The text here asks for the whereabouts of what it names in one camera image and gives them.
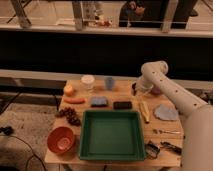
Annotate purple grape bunch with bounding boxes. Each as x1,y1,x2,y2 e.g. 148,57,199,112
56,107,81,126

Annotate yellow banana toy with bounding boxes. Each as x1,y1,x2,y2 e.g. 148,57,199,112
140,101,150,123

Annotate blue cup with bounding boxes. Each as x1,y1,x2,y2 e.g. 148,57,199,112
105,77,115,90

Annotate blue sponge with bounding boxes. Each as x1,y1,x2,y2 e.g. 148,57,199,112
90,97,108,107

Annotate metal fork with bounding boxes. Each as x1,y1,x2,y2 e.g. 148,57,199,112
153,129,180,134

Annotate black metal clip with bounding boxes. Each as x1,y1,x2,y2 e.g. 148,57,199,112
145,141,160,159

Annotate blue crumpled cloth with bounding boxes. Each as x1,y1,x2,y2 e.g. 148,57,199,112
154,104,179,121

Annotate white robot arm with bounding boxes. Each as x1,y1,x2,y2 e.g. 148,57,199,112
136,61,213,171

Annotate green plastic tray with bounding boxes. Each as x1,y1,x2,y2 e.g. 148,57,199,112
79,110,146,161

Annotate person in background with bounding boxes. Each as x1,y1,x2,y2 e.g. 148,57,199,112
119,0,145,27

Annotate orange bowl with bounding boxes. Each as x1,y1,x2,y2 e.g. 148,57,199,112
47,126,75,155

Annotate white cup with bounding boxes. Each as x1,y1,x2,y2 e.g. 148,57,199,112
81,75,95,90

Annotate black rectangular block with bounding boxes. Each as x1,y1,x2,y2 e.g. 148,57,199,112
113,101,132,109

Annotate black floor cable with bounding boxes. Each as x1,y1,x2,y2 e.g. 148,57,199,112
0,126,48,171

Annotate orange sausage toy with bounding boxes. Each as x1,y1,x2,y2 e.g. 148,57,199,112
64,98,85,104

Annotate maroon cup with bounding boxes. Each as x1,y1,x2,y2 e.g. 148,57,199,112
151,86,162,95

